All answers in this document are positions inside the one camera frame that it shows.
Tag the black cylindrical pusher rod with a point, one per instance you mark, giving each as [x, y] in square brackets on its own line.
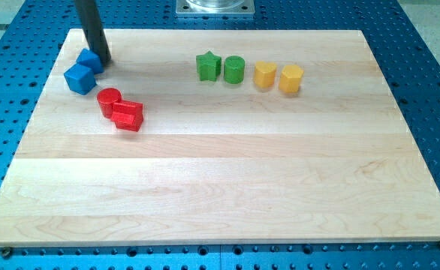
[93, 29]

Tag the red cylinder block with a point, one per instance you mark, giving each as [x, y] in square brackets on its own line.
[106, 98]

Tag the red notched block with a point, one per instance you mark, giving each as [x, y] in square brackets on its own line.
[127, 115]

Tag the green star block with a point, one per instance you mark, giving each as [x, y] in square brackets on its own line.
[208, 66]

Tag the light wooden board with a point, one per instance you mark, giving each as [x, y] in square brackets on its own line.
[220, 163]

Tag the blue triangle block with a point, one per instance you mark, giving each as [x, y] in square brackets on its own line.
[91, 60]

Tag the blue cube block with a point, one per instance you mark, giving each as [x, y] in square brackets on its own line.
[80, 79]

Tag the green cylinder block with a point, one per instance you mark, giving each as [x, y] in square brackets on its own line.
[234, 68]

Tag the yellow pentagon block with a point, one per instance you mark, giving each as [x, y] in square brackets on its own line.
[291, 78]

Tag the yellow heart block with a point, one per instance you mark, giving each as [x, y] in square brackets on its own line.
[265, 74]

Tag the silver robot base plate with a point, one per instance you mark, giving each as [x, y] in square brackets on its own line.
[215, 7]

